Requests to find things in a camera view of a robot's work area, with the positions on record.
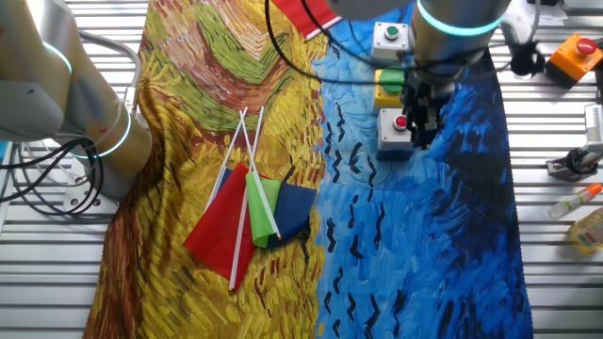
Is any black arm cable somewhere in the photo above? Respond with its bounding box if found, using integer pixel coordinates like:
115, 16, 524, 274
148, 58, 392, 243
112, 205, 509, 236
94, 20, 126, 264
263, 0, 546, 87

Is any large red flag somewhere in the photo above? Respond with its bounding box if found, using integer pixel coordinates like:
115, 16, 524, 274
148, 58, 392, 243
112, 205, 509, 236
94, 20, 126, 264
271, 0, 343, 41

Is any grey box red button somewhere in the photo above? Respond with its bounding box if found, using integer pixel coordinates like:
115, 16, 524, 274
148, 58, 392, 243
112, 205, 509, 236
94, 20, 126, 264
375, 106, 418, 160

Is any small red flag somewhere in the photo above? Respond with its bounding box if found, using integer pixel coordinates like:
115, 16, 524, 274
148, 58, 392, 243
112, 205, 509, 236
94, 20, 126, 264
182, 105, 266, 293

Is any small blue flag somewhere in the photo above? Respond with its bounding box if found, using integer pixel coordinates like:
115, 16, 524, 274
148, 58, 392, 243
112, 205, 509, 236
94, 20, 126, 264
204, 105, 319, 250

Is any yellow box green mushroom button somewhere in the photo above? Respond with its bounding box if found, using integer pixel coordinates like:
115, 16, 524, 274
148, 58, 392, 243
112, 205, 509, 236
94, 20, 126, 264
372, 68, 406, 114

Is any orange emergency stop box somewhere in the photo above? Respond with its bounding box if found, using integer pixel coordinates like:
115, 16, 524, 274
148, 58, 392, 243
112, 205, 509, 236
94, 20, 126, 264
541, 32, 603, 89

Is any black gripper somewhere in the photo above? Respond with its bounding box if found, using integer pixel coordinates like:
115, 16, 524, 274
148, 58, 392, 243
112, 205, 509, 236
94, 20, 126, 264
400, 79, 456, 150

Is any black base cable bundle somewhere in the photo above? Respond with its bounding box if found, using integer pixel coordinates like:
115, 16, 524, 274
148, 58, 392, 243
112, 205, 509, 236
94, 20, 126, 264
0, 136, 106, 218

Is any silver ribbed camera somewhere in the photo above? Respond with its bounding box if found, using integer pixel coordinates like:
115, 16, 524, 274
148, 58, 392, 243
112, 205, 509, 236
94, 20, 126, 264
583, 103, 603, 154

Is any grey box green button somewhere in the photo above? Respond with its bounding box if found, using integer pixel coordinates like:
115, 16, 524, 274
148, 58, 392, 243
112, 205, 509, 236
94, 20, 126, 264
370, 21, 411, 65

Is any white paper stack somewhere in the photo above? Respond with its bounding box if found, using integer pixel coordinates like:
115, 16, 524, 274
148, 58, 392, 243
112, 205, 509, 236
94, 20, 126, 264
536, 0, 569, 27

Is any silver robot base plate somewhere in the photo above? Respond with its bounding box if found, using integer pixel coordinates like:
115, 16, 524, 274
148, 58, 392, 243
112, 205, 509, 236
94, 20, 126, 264
63, 157, 122, 216

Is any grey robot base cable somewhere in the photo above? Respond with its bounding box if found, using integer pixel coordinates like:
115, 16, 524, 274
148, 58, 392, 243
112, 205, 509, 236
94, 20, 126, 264
77, 30, 143, 117

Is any small green flag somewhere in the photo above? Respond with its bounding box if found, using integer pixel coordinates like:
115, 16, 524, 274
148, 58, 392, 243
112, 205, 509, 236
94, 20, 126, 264
237, 109, 284, 250

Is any clear bottle yellow liquid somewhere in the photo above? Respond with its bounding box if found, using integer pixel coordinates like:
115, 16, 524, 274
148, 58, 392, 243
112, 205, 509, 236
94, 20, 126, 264
567, 206, 603, 256

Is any painted wheat field cloth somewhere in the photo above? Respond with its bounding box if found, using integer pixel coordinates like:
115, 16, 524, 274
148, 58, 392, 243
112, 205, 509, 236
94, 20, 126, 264
82, 0, 535, 339

